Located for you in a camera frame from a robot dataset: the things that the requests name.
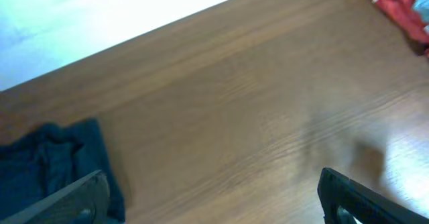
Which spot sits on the navy blue shorts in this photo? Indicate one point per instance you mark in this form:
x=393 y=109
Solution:
x=50 y=158

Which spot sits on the grey t-shirt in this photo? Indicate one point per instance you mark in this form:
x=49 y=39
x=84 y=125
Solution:
x=421 y=6

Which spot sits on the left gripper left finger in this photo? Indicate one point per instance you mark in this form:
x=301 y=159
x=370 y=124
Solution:
x=84 y=201

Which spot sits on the red printed t-shirt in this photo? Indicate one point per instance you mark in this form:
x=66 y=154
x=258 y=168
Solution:
x=401 y=12

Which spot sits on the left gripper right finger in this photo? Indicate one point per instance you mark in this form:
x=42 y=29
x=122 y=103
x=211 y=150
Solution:
x=345 y=201

